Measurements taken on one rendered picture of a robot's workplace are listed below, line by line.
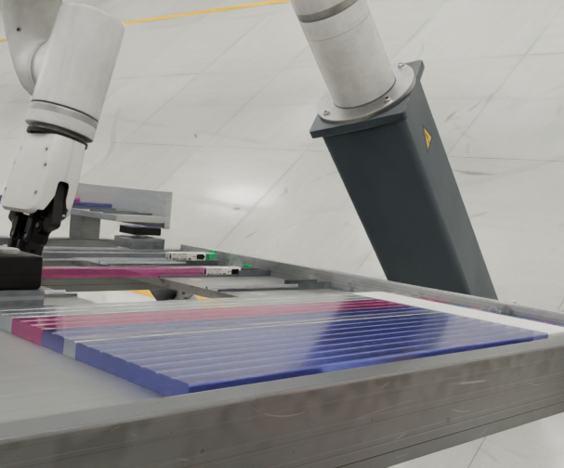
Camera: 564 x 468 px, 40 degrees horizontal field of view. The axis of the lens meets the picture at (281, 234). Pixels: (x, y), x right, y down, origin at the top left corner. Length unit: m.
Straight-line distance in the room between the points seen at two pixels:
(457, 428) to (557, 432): 1.11
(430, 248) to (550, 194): 0.75
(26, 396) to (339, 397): 0.17
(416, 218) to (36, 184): 0.80
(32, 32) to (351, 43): 0.55
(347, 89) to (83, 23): 0.56
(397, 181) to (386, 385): 1.00
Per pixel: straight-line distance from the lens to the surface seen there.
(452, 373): 0.56
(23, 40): 1.08
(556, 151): 2.41
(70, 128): 0.97
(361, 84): 1.40
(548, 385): 0.70
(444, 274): 1.60
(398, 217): 1.52
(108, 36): 1.00
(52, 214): 0.95
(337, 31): 1.36
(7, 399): 0.42
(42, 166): 0.96
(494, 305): 0.88
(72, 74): 0.98
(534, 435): 1.69
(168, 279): 0.95
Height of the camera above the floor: 1.33
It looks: 32 degrees down
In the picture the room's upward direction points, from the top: 28 degrees counter-clockwise
